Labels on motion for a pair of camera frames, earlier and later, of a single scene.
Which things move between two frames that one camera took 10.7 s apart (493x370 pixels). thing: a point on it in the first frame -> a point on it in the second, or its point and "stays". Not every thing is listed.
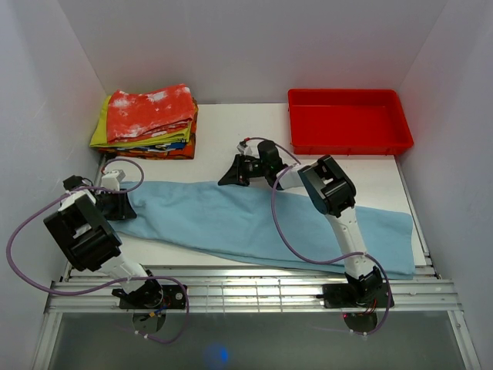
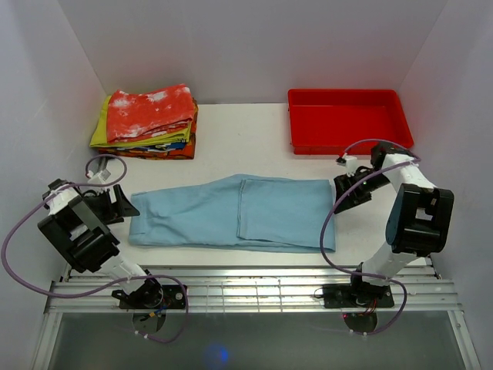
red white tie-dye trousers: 149,115 stays
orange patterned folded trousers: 181,150 stays
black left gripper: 124,209 stays
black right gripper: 236,175 -> 353,200
